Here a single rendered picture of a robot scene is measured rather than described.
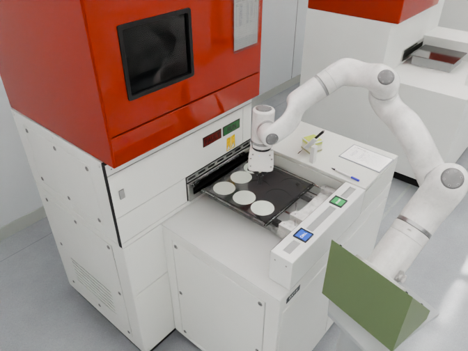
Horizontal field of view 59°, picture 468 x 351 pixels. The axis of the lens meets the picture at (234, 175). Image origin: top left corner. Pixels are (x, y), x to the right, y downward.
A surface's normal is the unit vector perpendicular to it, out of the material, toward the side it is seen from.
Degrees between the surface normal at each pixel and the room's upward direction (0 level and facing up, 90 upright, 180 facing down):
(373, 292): 90
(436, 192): 80
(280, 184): 0
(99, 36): 90
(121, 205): 90
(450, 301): 0
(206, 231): 0
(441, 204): 85
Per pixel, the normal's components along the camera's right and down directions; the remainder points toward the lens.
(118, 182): 0.76, 0.37
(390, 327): -0.79, 0.35
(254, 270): 0.00, -0.82
